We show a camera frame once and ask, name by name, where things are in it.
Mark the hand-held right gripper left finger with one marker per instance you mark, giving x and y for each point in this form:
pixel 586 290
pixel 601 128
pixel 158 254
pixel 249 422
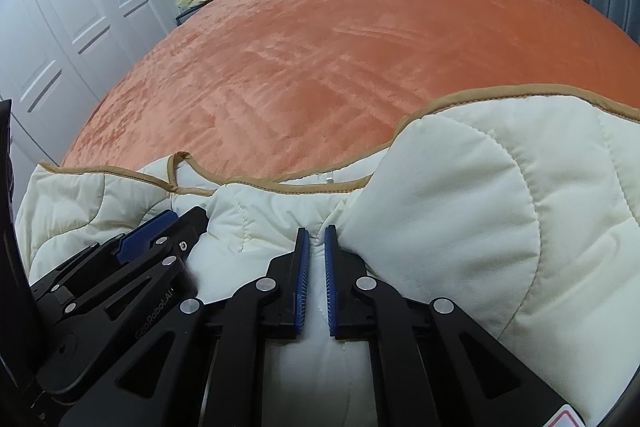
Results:
pixel 301 277

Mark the orange plush blanket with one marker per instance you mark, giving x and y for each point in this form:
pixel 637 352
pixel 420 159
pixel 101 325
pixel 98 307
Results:
pixel 325 57

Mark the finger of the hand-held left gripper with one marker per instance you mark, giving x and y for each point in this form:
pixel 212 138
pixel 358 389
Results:
pixel 145 234
pixel 190 229

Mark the white wardrobe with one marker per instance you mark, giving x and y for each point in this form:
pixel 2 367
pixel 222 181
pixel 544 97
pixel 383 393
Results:
pixel 60 32

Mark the cream quilted jacket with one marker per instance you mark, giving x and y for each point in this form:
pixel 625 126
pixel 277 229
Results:
pixel 475 207

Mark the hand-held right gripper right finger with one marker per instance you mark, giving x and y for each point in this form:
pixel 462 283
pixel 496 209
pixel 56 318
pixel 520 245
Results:
pixel 330 282

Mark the grey nightstand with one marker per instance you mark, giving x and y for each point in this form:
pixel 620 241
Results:
pixel 187 14

